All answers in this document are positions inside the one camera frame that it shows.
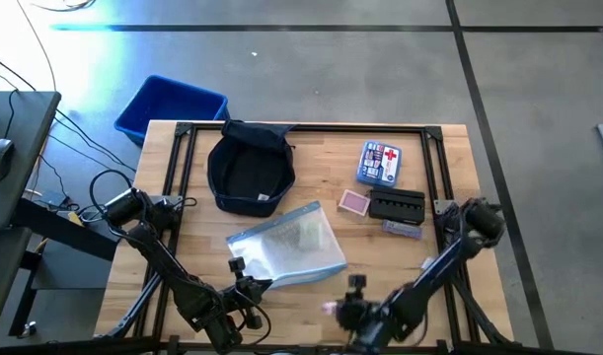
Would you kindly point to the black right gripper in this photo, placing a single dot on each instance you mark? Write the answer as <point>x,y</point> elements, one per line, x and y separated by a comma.
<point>357,315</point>

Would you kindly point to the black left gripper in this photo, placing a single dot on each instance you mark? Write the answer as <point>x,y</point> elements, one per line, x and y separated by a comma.
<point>242,295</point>

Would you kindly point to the small pink object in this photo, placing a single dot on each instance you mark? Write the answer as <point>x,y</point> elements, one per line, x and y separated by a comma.
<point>325,309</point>

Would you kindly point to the clear pouch with blue zipper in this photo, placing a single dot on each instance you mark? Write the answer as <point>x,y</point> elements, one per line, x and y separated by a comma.
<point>301,261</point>

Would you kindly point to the pink card deck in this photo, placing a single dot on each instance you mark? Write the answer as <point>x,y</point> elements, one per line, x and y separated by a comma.
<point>354,202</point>

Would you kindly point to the dark blue backpack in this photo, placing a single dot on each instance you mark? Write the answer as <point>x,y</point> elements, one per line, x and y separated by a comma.
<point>249,172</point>

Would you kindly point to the black slotted case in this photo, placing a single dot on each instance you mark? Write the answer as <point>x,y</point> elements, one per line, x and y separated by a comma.
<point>397,204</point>

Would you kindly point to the blue first aid kit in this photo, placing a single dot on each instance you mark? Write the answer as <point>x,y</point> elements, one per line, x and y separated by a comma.
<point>380,163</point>

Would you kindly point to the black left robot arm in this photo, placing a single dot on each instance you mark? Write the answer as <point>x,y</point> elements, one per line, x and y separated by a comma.
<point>158,256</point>

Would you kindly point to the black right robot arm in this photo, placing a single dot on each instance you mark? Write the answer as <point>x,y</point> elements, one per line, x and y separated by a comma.
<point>429,281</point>

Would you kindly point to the yellow tag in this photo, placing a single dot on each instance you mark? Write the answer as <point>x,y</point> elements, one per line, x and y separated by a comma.
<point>75,218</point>

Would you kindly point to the blue plastic bin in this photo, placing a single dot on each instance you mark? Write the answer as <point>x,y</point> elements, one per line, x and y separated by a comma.
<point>168,103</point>

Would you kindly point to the low black desk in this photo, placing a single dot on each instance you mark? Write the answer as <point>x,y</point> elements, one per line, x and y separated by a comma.
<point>0,276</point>

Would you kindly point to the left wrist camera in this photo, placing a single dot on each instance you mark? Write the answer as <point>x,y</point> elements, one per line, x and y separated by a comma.
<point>237,263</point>

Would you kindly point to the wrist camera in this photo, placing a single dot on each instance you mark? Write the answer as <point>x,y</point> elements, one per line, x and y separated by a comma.
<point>356,282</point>
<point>237,263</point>

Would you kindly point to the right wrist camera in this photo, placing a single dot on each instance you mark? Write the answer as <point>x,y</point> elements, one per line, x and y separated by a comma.
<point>356,282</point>

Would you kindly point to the black aluminium table frame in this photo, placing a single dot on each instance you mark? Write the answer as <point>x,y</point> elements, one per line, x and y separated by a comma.
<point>360,128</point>

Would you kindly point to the black desk leg frame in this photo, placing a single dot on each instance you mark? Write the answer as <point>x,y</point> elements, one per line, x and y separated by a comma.
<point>59,227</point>

